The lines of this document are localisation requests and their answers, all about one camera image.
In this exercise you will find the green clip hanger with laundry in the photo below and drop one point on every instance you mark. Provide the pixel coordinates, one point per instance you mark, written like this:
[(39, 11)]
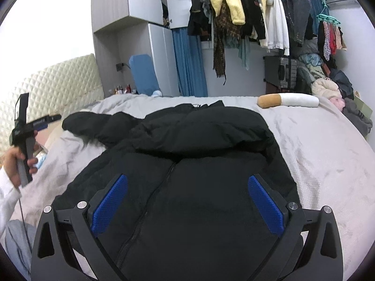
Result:
[(329, 38)]

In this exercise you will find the row of cosmetic bottles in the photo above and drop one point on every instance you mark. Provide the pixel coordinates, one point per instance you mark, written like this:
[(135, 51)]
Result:
[(124, 90)]

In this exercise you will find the black puffer jacket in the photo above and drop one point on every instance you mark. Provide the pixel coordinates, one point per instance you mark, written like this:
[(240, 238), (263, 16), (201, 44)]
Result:
[(199, 199)]

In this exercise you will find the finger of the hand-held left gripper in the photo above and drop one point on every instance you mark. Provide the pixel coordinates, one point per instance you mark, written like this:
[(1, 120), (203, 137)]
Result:
[(44, 121)]

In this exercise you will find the black suitcase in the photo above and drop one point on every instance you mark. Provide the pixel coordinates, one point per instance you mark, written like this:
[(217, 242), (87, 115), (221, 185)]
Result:
[(278, 71)]

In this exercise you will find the pink pillow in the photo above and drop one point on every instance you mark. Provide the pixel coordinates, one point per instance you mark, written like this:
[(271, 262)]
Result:
[(48, 136)]

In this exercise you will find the blue chair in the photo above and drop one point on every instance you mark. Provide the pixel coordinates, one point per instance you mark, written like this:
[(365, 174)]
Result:
[(143, 76)]

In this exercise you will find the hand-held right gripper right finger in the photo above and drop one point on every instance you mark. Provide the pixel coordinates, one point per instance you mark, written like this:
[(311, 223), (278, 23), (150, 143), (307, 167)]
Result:
[(265, 207)]

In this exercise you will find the black hanging jacket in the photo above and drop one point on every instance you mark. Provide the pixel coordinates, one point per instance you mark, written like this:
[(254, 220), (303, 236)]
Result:
[(249, 20)]

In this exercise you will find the leopard print scarf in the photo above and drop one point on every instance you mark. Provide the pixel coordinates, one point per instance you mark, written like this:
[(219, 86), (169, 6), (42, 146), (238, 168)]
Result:
[(219, 44)]

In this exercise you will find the olive green box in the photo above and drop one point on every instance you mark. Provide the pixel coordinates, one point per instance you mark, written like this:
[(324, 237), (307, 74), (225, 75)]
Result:
[(360, 102)]

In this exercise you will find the black wall socket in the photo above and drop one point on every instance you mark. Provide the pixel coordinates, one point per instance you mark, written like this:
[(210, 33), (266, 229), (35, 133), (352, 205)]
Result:
[(120, 66)]

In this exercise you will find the black hanging coat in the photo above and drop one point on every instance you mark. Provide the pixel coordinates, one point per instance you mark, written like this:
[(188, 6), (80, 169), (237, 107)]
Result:
[(196, 14)]

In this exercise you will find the dark grey sweater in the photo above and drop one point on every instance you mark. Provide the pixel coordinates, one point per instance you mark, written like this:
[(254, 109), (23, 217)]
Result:
[(296, 8)]

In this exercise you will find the light blue cloth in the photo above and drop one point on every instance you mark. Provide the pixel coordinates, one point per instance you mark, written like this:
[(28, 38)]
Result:
[(41, 161)]

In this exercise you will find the pile of clothes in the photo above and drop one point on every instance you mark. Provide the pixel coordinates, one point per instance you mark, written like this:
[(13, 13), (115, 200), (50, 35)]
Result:
[(325, 87)]

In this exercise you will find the pale teal scarf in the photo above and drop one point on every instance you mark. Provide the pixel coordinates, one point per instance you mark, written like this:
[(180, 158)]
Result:
[(243, 52)]

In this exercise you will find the cigarette-shaped pillow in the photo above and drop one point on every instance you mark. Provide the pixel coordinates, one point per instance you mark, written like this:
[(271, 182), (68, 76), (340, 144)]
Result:
[(290, 100)]

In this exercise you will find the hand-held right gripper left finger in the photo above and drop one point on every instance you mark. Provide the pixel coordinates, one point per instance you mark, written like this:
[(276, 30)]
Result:
[(110, 207)]

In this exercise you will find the blue curtain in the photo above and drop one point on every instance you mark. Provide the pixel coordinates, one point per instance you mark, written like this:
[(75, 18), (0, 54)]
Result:
[(189, 64)]

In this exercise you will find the cream quilted headboard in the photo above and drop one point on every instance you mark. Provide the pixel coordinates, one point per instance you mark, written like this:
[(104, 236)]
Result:
[(58, 85)]

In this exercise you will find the grey wall cabinet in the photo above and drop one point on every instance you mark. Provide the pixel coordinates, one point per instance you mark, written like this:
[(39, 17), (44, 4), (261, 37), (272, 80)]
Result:
[(117, 3)]

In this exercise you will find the small white round object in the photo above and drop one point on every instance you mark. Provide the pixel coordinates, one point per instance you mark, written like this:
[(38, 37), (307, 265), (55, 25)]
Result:
[(156, 93)]

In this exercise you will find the person's left hand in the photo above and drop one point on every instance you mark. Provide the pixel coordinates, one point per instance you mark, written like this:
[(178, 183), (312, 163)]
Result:
[(11, 164)]

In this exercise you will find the person's left forearm white sleeve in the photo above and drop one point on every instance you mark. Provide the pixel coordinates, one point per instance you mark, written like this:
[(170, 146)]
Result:
[(7, 202)]

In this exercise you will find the white hoodie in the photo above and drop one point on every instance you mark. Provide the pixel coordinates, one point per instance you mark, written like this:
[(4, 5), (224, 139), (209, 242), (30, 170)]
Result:
[(277, 23)]

